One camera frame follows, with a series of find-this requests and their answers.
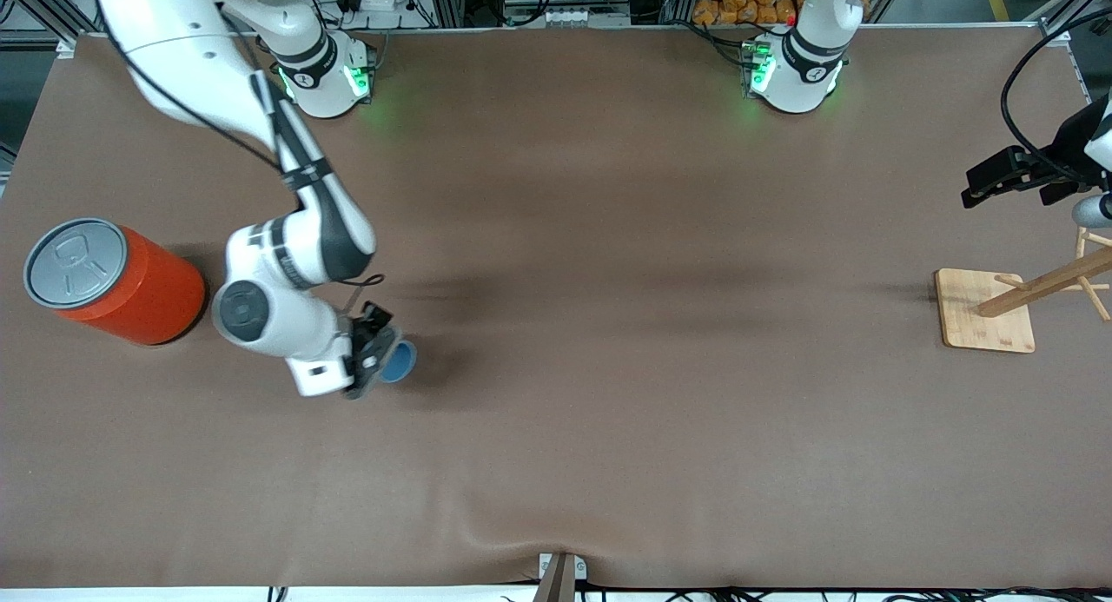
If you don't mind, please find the light blue plastic cup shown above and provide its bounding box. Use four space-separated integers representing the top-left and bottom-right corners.
381 340 419 385

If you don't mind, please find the wooden cup rack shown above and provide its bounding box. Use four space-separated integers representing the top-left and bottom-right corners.
935 227 1112 354

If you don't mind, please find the orange can with grey lid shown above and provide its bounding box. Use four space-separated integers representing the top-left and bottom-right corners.
23 217 209 347

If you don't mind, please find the brown table mat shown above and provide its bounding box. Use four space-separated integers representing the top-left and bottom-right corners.
0 24 1112 591

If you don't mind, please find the orange snack bag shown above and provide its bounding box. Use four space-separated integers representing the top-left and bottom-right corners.
692 0 870 26

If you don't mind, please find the white power strip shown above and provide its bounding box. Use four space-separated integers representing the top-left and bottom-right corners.
504 8 632 29

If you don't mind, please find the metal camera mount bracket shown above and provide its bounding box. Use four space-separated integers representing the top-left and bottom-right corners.
532 552 588 602

